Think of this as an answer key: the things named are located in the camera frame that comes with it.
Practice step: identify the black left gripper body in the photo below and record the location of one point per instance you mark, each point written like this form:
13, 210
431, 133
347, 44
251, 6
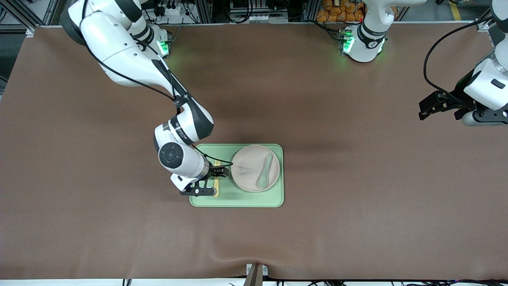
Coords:
456, 99

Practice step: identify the yellow plastic fork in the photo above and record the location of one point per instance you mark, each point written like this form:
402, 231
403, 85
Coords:
217, 180

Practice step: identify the beige round plate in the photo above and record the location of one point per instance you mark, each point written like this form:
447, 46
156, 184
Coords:
246, 174

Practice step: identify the green plastic spoon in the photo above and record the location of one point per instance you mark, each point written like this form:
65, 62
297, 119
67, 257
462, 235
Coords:
262, 180

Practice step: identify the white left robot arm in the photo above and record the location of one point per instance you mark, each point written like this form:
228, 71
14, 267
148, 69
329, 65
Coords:
369, 43

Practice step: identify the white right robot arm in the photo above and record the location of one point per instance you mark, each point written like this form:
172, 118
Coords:
115, 51

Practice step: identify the light green rectangular tray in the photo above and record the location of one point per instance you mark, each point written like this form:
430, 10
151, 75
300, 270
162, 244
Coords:
246, 198

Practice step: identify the brown table cover mat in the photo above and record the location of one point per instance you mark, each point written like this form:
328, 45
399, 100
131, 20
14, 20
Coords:
119, 230

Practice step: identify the orange toy bread pile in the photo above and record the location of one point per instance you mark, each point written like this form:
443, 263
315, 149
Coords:
337, 14

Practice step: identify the white terminal block row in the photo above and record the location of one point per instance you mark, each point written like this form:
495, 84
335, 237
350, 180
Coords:
258, 18

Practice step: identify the white power strip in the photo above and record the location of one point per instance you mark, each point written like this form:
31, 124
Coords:
172, 10

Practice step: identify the aluminium corner frame rail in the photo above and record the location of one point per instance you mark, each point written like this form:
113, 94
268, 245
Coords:
482, 26

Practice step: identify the brown camera stand pole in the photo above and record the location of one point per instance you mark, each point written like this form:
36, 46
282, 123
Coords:
254, 278

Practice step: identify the grey metal clamp bracket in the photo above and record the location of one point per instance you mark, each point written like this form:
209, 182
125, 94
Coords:
265, 271

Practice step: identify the aluminium frame post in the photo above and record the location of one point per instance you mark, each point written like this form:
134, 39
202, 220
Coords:
313, 10
206, 12

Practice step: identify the aluminium frame beam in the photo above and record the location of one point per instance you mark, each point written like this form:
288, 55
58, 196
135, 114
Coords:
50, 10

